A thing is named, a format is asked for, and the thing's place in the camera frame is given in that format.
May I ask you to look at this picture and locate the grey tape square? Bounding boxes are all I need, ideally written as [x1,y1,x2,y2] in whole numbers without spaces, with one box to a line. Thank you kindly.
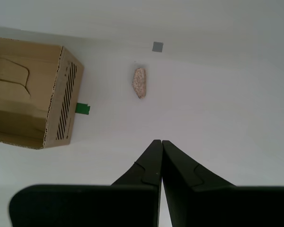
[152,41,164,52]

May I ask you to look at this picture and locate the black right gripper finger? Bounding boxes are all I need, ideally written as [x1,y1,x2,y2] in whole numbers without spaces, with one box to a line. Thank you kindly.
[9,139,162,227]
[162,140,284,227]

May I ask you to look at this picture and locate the green tape piece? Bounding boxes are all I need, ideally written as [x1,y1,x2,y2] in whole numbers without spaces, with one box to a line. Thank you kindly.
[75,103,91,116]

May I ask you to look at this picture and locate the open cardboard box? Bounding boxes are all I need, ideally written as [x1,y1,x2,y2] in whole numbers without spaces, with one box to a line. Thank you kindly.
[0,35,85,150]

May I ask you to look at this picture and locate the pinkish speckled rock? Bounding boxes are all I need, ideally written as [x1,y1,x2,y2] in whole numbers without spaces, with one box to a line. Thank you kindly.
[132,68,147,100]

